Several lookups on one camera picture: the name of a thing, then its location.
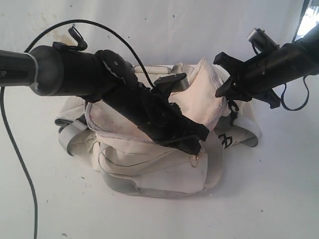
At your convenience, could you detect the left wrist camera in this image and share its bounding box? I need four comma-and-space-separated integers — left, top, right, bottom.
154, 73, 189, 94

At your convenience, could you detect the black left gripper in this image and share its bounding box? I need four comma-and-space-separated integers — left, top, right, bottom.
103, 84, 209, 154

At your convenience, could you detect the white canvas duffel bag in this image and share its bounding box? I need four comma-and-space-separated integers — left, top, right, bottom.
55, 58, 262, 198

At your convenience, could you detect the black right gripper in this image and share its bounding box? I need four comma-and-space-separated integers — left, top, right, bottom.
213, 52, 279, 109

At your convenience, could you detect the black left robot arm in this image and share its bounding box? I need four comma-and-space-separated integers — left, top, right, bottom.
0, 46, 209, 155

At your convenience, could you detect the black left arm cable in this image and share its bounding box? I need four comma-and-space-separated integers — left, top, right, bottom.
0, 21, 155, 239

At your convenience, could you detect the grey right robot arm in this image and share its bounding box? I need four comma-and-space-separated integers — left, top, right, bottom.
213, 26, 319, 109

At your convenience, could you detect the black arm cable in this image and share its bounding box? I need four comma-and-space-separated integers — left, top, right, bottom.
0, 21, 155, 239
281, 74, 310, 112

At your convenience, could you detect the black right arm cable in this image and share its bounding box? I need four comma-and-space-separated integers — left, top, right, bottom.
281, 74, 310, 112

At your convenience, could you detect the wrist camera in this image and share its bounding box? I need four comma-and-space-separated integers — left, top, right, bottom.
247, 28, 280, 54
154, 73, 189, 94

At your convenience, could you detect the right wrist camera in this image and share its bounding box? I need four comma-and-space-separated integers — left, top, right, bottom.
247, 28, 280, 54

